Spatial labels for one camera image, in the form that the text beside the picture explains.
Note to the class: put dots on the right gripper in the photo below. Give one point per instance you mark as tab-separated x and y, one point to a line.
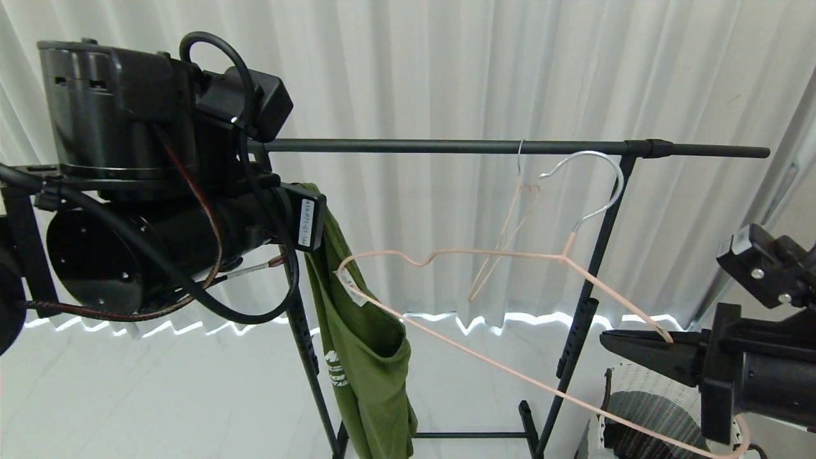
720	395

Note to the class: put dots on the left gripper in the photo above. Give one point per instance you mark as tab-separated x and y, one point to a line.
95	261

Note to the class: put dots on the pink clothes hanger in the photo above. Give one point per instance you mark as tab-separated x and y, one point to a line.
473	294
564	257

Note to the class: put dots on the green printed shirt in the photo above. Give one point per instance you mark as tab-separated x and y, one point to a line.
363	357

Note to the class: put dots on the white laundry basket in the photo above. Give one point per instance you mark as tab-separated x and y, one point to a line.
656	401

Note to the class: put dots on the black clothes rack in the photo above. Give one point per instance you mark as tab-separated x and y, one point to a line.
446	146

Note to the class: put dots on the white curtain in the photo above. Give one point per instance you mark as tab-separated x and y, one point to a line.
446	76

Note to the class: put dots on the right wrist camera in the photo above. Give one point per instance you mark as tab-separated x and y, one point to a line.
765	261

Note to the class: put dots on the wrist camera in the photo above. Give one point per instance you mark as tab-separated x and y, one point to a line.
765	261
261	102

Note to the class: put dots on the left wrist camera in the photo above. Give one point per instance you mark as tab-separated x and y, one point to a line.
261	102

